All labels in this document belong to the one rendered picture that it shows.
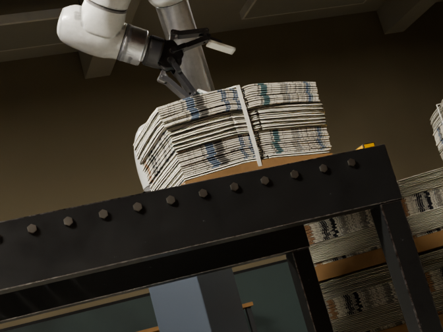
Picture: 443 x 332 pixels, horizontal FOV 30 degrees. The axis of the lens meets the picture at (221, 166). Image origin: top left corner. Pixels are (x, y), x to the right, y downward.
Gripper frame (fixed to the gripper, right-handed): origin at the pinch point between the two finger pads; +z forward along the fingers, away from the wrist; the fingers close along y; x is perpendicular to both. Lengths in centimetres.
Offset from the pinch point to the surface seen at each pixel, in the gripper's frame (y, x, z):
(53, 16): -262, -514, -67
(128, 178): -193, -704, 55
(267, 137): 18.5, 13.4, 10.3
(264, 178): 35.6, 32.9, 5.9
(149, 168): 25.5, -9.5, -11.0
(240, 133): 19.6, 13.6, 4.0
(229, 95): 11.7, 13.9, -0.4
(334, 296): 36, -45, 55
